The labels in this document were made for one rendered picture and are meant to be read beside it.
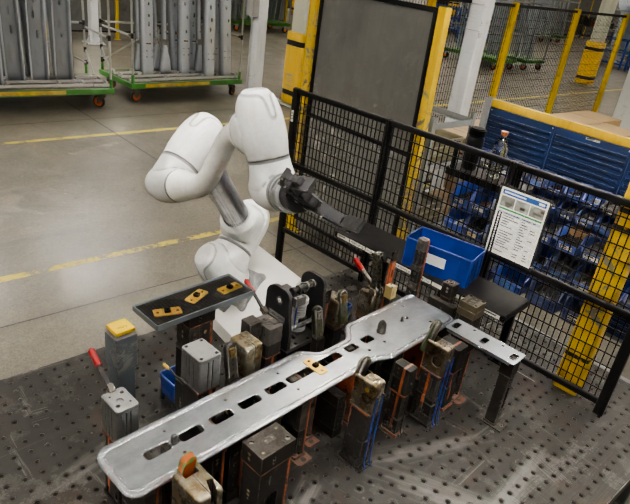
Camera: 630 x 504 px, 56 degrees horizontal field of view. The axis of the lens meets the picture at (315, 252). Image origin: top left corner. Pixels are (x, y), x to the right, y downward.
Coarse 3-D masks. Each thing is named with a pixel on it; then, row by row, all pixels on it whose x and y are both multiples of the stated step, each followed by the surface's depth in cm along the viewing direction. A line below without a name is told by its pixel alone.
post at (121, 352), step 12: (108, 336) 170; (120, 336) 169; (132, 336) 171; (108, 348) 172; (120, 348) 169; (132, 348) 173; (108, 360) 174; (120, 360) 171; (132, 360) 174; (108, 372) 178; (120, 372) 174; (132, 372) 177; (120, 384) 176; (132, 384) 179
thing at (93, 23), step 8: (88, 0) 1177; (96, 0) 1179; (88, 8) 1184; (96, 8) 1186; (88, 16) 1192; (96, 16) 1192; (88, 24) 1200; (96, 24) 1198; (88, 32) 1208; (88, 40) 1208; (96, 40) 1211
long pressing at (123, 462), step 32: (416, 320) 224; (448, 320) 228; (320, 352) 198; (352, 352) 201; (384, 352) 203; (256, 384) 180; (288, 384) 182; (320, 384) 184; (192, 416) 164; (256, 416) 168; (128, 448) 151; (192, 448) 154; (224, 448) 156; (128, 480) 143; (160, 480) 144
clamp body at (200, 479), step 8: (200, 472) 140; (176, 480) 138; (184, 480) 137; (192, 480) 138; (200, 480) 138; (208, 480) 138; (176, 488) 138; (184, 488) 136; (192, 488) 136; (200, 488) 136; (208, 488) 136; (216, 488) 136; (176, 496) 139; (184, 496) 136; (192, 496) 134; (200, 496) 134; (208, 496) 134; (216, 496) 137
